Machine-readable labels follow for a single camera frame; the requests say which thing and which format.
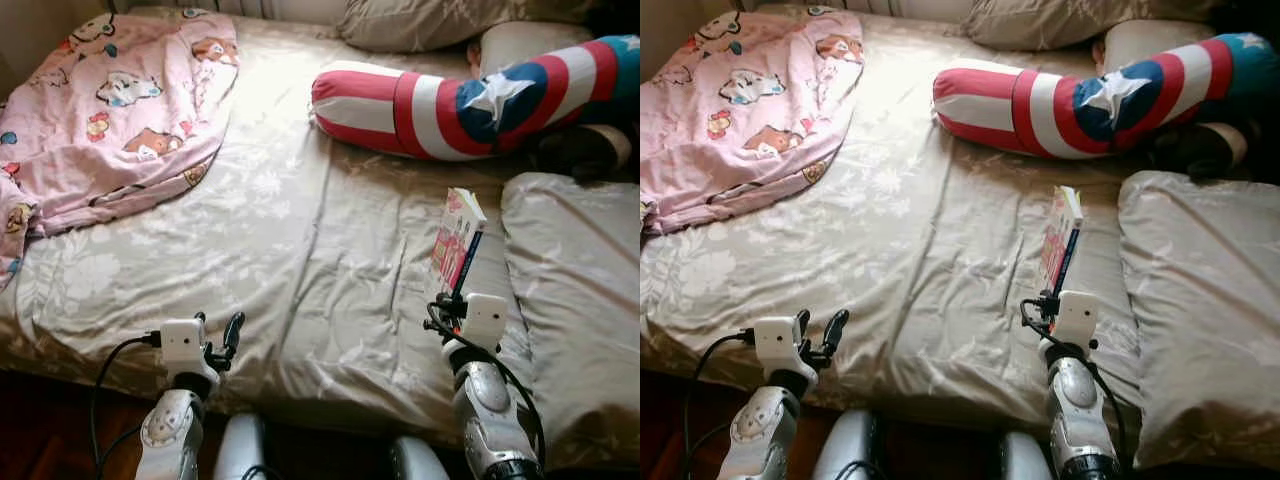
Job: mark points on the colourful comic book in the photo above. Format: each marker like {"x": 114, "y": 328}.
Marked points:
{"x": 455, "y": 245}
{"x": 1060, "y": 240}

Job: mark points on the pink cartoon print blanket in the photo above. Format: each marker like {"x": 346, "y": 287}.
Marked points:
{"x": 750, "y": 120}
{"x": 110, "y": 130}

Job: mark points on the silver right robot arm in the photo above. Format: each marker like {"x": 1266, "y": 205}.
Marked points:
{"x": 485, "y": 400}
{"x": 1075, "y": 400}

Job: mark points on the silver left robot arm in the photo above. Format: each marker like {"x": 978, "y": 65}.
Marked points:
{"x": 170, "y": 430}
{"x": 755, "y": 430}

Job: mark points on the silver left robot leg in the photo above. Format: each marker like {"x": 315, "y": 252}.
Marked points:
{"x": 845, "y": 450}
{"x": 240, "y": 450}

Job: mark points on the silver robot leg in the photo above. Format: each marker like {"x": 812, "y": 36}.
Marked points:
{"x": 1022, "y": 460}
{"x": 415, "y": 462}
{"x": 845, "y": 450}
{"x": 240, "y": 450}

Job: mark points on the beige floral bed sheet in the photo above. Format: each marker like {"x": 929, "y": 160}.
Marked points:
{"x": 940, "y": 270}
{"x": 300, "y": 260}

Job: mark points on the beige floral pillow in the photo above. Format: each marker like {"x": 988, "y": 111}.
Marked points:
{"x": 430, "y": 22}
{"x": 580, "y": 300}
{"x": 1200, "y": 300}
{"x": 1060, "y": 20}

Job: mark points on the silver right robot leg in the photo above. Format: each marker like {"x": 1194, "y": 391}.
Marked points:
{"x": 415, "y": 462}
{"x": 1022, "y": 460}

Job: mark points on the stars and stripes bolster pillow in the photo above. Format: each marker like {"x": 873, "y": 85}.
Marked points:
{"x": 1000, "y": 105}
{"x": 380, "y": 110}

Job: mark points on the dark brown plush toy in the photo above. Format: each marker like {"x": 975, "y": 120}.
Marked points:
{"x": 580, "y": 152}
{"x": 1195, "y": 150}

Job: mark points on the small white pillow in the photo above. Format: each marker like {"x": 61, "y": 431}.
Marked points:
{"x": 1140, "y": 42}
{"x": 520, "y": 45}

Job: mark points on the dark grey padded panel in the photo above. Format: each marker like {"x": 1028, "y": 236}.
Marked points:
{"x": 620, "y": 12}
{"x": 1250, "y": 12}

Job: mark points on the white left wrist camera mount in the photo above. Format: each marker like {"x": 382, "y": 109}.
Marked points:
{"x": 778, "y": 345}
{"x": 182, "y": 345}

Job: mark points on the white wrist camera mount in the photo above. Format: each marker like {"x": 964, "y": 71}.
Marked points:
{"x": 182, "y": 345}
{"x": 778, "y": 345}
{"x": 487, "y": 318}
{"x": 1077, "y": 315}

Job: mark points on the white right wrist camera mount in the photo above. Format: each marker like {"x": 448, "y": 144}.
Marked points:
{"x": 1077, "y": 315}
{"x": 487, "y": 318}

